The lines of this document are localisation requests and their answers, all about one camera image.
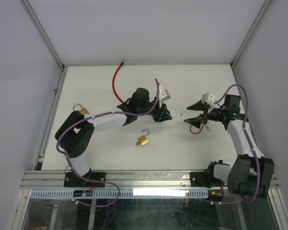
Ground purple cable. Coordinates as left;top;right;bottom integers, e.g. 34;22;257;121
212;83;260;203
57;78;160;159

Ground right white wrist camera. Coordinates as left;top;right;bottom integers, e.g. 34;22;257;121
201;93;216;105

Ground white slotted cable duct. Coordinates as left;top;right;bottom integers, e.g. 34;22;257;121
31;188;208;199

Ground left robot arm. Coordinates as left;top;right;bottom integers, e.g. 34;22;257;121
55;86;172;186

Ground closed brass padlock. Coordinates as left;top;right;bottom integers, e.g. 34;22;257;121
72;103;90;115

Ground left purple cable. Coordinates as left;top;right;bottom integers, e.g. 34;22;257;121
57;78;160;159

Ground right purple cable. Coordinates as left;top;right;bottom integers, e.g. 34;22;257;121
212;83;260;203

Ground small brass padlock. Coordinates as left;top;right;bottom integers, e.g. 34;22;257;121
172;113;183;119

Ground red thin-cable padlock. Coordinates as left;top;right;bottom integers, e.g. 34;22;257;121
189;125;204;135

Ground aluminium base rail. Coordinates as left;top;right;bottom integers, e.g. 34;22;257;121
21;169;279;190

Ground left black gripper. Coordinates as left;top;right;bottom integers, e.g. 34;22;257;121
137;99;172;122

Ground thick red cable lock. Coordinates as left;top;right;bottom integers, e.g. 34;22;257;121
111;60;125;103

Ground silver keys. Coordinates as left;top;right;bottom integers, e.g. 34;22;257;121
205;122;211;132

